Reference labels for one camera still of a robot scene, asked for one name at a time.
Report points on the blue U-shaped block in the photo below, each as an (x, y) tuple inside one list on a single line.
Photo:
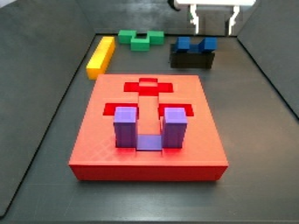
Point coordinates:
[(183, 45)]

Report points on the green stepped block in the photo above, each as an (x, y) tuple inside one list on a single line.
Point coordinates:
[(140, 44)]

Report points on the black L-shaped fixture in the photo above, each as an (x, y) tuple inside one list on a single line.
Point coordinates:
[(191, 60)]

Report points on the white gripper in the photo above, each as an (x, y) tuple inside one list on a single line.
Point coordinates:
[(235, 3)]

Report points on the red puzzle base board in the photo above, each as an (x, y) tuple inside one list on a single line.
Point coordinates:
[(98, 160)]

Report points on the yellow long bar block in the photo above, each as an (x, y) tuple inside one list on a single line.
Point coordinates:
[(100, 58)]

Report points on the purple U-shaped block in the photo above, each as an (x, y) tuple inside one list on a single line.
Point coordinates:
[(174, 128)]

